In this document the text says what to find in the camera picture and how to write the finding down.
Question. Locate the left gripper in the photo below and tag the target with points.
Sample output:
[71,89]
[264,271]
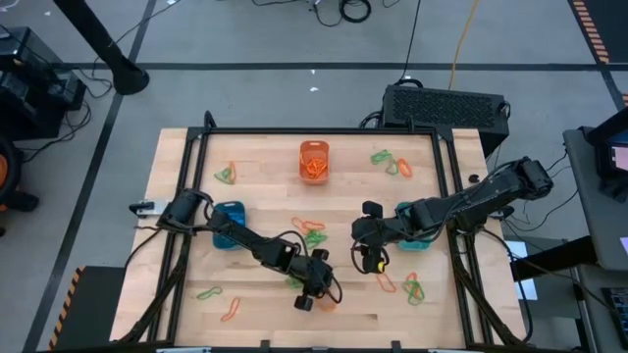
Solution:
[316,277]

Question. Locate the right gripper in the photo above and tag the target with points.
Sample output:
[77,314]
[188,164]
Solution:
[370,233]

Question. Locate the teal plastic basket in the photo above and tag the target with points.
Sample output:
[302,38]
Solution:
[414,246]

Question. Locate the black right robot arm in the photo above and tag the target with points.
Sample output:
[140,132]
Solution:
[490,193]

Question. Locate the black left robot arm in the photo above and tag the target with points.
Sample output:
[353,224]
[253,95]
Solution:
[255,245]

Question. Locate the blue plastic basket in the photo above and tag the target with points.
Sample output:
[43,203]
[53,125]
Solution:
[228,244]

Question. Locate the orange plastic basket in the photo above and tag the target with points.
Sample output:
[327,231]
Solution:
[301,166]

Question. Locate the small black round cap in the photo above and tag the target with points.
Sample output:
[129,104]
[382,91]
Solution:
[474,178]

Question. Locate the black computer tower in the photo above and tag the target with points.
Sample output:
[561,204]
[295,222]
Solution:
[441,105]

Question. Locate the black beam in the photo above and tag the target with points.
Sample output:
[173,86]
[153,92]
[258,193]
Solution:
[554,255]

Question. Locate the dark grey desk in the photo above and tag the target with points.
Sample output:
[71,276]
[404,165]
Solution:
[584,196]

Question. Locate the black mat with hazard stripes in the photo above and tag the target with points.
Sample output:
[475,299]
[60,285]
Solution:
[611,24]
[93,314]

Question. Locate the black laptop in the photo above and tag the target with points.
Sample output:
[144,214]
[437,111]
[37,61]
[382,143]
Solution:
[608,132]

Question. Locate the black keyboard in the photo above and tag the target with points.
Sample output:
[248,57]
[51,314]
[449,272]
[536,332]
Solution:
[618,314]

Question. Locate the black pole stand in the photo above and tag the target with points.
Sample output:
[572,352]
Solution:
[128,76]

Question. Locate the black orange wheeled device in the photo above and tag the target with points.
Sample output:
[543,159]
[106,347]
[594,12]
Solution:
[10,186]

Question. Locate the black equipment cart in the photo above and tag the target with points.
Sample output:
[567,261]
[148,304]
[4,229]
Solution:
[29,98]

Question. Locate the black aluminium table frame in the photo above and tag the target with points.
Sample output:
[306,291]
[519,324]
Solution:
[294,131]

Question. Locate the silver arm base bracket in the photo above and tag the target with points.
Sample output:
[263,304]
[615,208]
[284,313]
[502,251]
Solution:
[147,207]

